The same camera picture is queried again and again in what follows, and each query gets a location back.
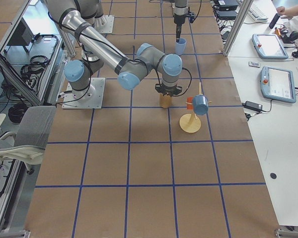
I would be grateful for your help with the black gripper body second arm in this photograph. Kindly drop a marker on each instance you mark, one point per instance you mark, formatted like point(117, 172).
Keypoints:
point(167, 91)

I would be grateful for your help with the black gripper body long fingers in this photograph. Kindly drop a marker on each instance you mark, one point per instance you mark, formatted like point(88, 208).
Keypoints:
point(178, 27)

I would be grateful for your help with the black long gripper finger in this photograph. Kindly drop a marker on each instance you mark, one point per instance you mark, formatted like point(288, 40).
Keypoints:
point(178, 35)

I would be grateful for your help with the tan wooden chopstick holder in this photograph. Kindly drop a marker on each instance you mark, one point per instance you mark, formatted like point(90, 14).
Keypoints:
point(165, 101)

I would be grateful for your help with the light blue plastic cup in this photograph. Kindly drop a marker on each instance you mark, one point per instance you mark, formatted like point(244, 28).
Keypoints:
point(180, 46)

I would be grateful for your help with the dark blue hanging cup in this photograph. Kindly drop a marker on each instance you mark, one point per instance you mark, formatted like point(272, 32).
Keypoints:
point(200, 104)

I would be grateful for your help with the wooden cup tree stand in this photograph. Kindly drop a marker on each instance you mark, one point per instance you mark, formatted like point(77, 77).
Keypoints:
point(190, 123)

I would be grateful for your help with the person hand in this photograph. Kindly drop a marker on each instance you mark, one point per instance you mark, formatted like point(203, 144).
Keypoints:
point(281, 10)

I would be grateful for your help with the small black power brick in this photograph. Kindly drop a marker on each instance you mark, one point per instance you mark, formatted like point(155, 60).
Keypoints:
point(252, 106)

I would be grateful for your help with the white keyboard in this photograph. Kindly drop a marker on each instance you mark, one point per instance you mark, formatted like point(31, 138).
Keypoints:
point(256, 14)

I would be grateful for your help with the small printed label card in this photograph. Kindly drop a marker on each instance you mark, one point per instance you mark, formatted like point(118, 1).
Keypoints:
point(254, 64)

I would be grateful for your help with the teach pendant far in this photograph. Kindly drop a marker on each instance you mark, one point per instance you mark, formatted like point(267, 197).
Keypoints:
point(268, 46)

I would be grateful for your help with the teach pendant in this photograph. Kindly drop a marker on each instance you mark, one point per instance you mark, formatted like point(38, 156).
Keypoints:
point(277, 84)
point(268, 46)

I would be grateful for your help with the teach pendant near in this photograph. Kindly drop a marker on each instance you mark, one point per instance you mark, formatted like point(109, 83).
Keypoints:
point(277, 84)

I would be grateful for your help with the grey office chair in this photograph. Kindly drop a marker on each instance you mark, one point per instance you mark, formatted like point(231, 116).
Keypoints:
point(29, 142)

